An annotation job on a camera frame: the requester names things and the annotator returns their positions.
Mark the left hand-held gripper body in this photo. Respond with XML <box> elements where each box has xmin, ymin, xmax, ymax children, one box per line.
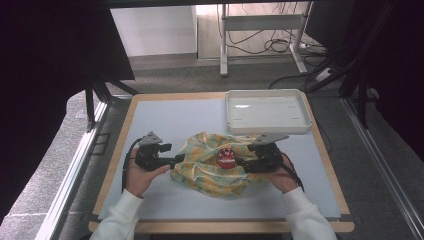
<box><xmin>134</xmin><ymin>130</ymin><xmax>165</xmax><ymax>173</ymax></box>

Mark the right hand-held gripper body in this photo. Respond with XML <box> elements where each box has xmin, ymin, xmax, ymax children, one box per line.
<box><xmin>247</xmin><ymin>132</ymin><xmax>290</xmax><ymax>174</ymax></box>

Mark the red round tin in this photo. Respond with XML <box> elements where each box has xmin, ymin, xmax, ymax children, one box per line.
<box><xmin>215</xmin><ymin>147</ymin><xmax>238</xmax><ymax>170</ymax></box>

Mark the green orange floral cloth bag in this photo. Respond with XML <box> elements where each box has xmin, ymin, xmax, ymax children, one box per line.
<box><xmin>170</xmin><ymin>131</ymin><xmax>272</xmax><ymax>200</ymax></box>

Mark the person's left hand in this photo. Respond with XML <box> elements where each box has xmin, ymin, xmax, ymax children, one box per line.
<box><xmin>124</xmin><ymin>147</ymin><xmax>172</xmax><ymax>199</ymax></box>

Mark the person's right hand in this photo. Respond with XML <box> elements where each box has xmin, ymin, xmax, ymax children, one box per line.
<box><xmin>265</xmin><ymin>153</ymin><xmax>300</xmax><ymax>195</ymax></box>

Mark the light blue table mat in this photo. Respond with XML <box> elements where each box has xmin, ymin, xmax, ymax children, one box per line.
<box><xmin>99</xmin><ymin>97</ymin><xmax>342</xmax><ymax>221</ymax></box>

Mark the white plastic tray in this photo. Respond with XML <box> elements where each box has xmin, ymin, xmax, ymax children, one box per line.
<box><xmin>224</xmin><ymin>88</ymin><xmax>314</xmax><ymax>136</ymax></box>

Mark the black metal stand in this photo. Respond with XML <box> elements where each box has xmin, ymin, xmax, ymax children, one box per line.
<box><xmin>305</xmin><ymin>3</ymin><xmax>381</xmax><ymax>130</ymax></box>
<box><xmin>84</xmin><ymin>76</ymin><xmax>140</xmax><ymax>132</ymax></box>

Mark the white power strip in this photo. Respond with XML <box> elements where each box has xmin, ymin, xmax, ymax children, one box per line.
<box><xmin>314</xmin><ymin>67</ymin><xmax>335</xmax><ymax>83</ymax></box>

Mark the dark curtain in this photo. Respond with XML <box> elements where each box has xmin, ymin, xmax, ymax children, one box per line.
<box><xmin>0</xmin><ymin>0</ymin><xmax>136</xmax><ymax>225</ymax></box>
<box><xmin>339</xmin><ymin>0</ymin><xmax>424</xmax><ymax>163</ymax></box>

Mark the dark monitor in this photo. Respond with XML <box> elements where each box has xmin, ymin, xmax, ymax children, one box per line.
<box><xmin>304</xmin><ymin>0</ymin><xmax>356</xmax><ymax>52</ymax></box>

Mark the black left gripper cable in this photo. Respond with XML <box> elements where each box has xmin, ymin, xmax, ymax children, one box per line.
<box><xmin>121</xmin><ymin>137</ymin><xmax>145</xmax><ymax>195</ymax></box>

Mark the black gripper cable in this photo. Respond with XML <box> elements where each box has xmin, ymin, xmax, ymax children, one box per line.
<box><xmin>279</xmin><ymin>151</ymin><xmax>306</xmax><ymax>193</ymax></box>
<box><xmin>121</xmin><ymin>137</ymin><xmax>145</xmax><ymax>195</ymax></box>

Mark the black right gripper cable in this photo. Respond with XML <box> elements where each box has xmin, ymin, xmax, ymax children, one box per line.
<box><xmin>279</xmin><ymin>151</ymin><xmax>306</xmax><ymax>193</ymax></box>

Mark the aluminium frame rail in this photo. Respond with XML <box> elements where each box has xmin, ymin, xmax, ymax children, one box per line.
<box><xmin>34</xmin><ymin>99</ymin><xmax>110</xmax><ymax>240</ymax></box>
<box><xmin>342</xmin><ymin>96</ymin><xmax>424</xmax><ymax>240</ymax></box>

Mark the black floor cable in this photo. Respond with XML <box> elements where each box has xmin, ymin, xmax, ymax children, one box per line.
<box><xmin>268</xmin><ymin>71</ymin><xmax>323</xmax><ymax>91</ymax></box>

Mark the bundle of black cables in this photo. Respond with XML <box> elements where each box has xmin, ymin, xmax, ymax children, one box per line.
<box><xmin>227</xmin><ymin>2</ymin><xmax>301</xmax><ymax>56</ymax></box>

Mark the white metal desk frame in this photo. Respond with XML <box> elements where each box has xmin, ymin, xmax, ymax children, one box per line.
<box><xmin>218</xmin><ymin>1</ymin><xmax>310</xmax><ymax>78</ymax></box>

